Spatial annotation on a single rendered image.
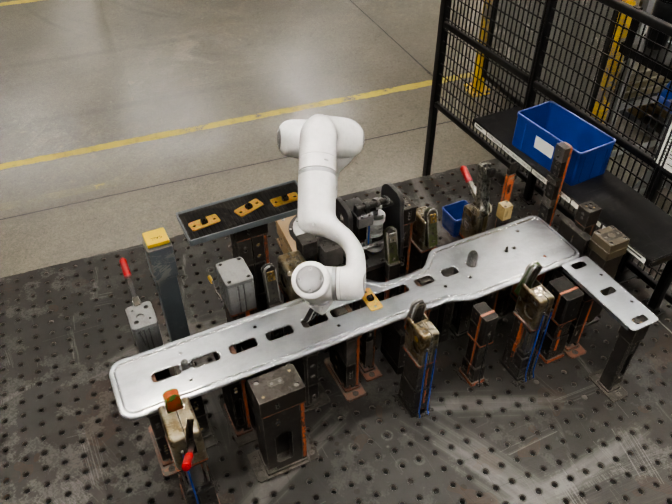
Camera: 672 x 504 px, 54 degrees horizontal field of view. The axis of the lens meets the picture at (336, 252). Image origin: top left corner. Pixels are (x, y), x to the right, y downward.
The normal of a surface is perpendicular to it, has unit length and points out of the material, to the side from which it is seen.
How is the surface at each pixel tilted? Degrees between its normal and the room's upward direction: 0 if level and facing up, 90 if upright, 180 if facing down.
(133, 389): 0
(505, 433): 0
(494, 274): 0
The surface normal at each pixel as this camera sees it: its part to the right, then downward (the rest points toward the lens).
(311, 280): -0.11, -0.18
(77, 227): 0.00, -0.74
